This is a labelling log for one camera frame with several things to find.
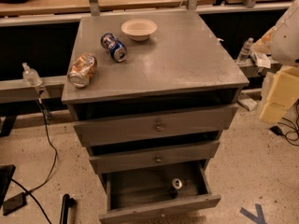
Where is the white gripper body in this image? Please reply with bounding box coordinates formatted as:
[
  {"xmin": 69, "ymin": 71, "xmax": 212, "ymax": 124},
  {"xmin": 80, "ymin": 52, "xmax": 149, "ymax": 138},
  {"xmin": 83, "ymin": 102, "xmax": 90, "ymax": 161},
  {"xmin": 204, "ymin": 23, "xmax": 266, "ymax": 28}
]
[{"xmin": 259, "ymin": 66, "xmax": 299, "ymax": 124}]

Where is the redbull can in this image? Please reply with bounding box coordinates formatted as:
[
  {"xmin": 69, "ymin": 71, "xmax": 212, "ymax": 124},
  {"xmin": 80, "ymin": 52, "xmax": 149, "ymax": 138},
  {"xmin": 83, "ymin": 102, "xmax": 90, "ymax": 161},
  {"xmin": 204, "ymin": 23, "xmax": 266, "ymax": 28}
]
[{"xmin": 170, "ymin": 178, "xmax": 183, "ymax": 198}]

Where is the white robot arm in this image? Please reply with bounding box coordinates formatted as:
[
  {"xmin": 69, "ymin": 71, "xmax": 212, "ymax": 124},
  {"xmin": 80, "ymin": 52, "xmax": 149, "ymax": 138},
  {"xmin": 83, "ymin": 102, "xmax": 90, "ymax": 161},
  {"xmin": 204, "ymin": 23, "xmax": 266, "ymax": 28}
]
[{"xmin": 256, "ymin": 0, "xmax": 299, "ymax": 124}]

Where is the grey top drawer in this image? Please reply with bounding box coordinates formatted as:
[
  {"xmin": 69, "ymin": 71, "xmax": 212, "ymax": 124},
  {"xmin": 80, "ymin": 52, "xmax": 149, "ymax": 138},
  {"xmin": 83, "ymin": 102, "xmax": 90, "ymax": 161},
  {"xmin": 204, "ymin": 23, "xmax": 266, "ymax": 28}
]
[{"xmin": 74, "ymin": 105, "xmax": 237, "ymax": 147}]

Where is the grey drawer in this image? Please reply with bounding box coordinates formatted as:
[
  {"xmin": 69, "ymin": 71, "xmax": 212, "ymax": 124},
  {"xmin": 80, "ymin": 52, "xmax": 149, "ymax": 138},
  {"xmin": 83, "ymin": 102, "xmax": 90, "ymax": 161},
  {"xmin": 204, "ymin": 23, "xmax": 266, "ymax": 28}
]
[
  {"xmin": 74, "ymin": 105, "xmax": 237, "ymax": 147},
  {"xmin": 90, "ymin": 140, "xmax": 220, "ymax": 174},
  {"xmin": 99, "ymin": 161, "xmax": 221, "ymax": 224}
]

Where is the grey wooden drawer cabinet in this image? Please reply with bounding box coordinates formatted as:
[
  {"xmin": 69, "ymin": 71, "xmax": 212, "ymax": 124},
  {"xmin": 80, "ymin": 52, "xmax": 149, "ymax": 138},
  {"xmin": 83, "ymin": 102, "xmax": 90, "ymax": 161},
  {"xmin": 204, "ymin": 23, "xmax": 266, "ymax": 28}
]
[{"xmin": 61, "ymin": 9, "xmax": 250, "ymax": 224}]

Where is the blue pepsi can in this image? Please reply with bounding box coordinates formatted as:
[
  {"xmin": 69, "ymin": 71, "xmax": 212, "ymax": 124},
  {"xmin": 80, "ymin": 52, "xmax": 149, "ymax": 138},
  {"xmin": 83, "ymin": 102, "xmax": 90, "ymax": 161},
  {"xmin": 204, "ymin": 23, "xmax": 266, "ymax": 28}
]
[{"xmin": 100, "ymin": 33, "xmax": 127, "ymax": 63}]

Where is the grey bottom drawer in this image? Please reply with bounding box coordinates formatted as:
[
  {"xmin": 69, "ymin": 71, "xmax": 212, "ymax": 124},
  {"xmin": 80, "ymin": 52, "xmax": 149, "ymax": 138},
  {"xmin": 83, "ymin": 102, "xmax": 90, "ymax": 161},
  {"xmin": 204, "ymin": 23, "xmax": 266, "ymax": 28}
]
[{"xmin": 99, "ymin": 161, "xmax": 221, "ymax": 224}]

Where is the grey middle drawer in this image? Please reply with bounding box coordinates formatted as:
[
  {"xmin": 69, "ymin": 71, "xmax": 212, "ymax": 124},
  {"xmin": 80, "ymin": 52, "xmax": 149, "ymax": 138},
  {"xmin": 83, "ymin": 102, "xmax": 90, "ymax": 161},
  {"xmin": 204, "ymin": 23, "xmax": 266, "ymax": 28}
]
[{"xmin": 90, "ymin": 140, "xmax": 220, "ymax": 174}]

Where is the crushed gold can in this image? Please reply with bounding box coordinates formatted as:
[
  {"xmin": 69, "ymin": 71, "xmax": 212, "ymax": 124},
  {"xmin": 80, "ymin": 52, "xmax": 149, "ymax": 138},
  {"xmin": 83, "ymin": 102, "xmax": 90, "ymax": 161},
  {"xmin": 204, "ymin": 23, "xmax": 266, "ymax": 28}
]
[{"xmin": 67, "ymin": 52, "xmax": 97, "ymax": 88}]

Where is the black stand bottom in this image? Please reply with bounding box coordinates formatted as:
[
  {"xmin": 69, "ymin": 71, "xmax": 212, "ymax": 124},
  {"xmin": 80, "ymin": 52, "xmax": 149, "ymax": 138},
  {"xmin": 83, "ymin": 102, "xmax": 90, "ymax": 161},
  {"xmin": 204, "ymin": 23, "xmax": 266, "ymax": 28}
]
[{"xmin": 59, "ymin": 194, "xmax": 76, "ymax": 224}]

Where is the black power adapter right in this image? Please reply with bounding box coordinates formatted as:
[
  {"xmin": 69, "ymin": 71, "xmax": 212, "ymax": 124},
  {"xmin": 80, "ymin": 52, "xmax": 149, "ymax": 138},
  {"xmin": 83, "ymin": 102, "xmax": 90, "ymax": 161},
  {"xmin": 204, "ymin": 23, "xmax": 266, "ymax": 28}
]
[{"xmin": 270, "ymin": 126, "xmax": 283, "ymax": 136}]

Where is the grey block on floor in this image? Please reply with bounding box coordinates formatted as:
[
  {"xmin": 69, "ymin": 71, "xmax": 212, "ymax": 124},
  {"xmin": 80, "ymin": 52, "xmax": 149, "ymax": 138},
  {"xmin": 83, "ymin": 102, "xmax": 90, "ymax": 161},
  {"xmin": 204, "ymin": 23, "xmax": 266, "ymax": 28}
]
[{"xmin": 238, "ymin": 93, "xmax": 257, "ymax": 111}]

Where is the clear water bottle right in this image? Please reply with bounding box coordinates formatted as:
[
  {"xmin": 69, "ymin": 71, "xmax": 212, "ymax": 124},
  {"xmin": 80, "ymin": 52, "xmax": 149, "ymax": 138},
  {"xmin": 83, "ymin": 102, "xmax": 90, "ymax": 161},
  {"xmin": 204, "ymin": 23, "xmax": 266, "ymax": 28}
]
[{"xmin": 236, "ymin": 37, "xmax": 253, "ymax": 65}]

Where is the white paper bowl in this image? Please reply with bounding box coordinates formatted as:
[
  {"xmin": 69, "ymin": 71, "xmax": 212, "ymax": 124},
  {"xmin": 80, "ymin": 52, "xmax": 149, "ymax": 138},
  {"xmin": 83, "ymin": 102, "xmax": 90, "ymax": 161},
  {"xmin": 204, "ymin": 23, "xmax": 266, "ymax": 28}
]
[{"xmin": 121, "ymin": 19, "xmax": 157, "ymax": 41}]

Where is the black box on floor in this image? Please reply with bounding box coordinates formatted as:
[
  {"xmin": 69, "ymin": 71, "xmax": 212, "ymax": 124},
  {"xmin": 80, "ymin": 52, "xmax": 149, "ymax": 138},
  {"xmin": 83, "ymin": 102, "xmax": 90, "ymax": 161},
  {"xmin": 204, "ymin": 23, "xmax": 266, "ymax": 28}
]
[{"xmin": 3, "ymin": 192, "xmax": 26, "ymax": 216}]

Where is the black monitor edge left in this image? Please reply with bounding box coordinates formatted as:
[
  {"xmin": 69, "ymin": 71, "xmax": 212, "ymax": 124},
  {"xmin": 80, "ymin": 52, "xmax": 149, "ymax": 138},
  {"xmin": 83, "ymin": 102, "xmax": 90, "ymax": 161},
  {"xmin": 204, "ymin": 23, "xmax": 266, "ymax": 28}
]
[{"xmin": 0, "ymin": 164, "xmax": 16, "ymax": 208}]

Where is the white packet on rail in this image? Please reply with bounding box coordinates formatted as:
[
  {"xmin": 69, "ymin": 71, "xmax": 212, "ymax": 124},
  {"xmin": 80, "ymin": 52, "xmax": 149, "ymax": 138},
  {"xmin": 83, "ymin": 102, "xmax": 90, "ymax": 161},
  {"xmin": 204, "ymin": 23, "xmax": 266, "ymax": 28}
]
[{"xmin": 250, "ymin": 51, "xmax": 271, "ymax": 68}]

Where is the black cable right floor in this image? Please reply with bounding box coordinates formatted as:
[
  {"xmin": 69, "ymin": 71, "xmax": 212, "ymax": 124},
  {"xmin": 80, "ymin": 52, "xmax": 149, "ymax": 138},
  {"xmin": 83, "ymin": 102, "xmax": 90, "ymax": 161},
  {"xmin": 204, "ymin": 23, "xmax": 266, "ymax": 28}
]
[{"xmin": 278, "ymin": 100, "xmax": 299, "ymax": 147}]

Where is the black cable floor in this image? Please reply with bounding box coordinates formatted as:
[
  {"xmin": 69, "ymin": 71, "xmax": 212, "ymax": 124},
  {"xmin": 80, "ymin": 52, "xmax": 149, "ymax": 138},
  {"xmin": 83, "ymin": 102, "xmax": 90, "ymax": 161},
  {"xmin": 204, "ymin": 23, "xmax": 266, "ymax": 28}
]
[
  {"xmin": 10, "ymin": 91, "xmax": 59, "ymax": 224},
  {"xmin": 278, "ymin": 100, "xmax": 299, "ymax": 147}
]

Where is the black cable left floor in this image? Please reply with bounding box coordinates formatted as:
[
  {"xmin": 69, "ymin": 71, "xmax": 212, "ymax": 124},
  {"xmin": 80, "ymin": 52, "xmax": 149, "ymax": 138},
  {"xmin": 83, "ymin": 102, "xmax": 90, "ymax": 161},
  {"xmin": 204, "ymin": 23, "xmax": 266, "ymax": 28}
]
[{"xmin": 10, "ymin": 91, "xmax": 59, "ymax": 224}]

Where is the clear bottle on left rail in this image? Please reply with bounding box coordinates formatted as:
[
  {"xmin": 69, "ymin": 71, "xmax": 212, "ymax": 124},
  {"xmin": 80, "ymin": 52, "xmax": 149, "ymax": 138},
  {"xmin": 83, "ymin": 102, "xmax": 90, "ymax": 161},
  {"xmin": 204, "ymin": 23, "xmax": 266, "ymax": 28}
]
[{"xmin": 22, "ymin": 63, "xmax": 43, "ymax": 87}]

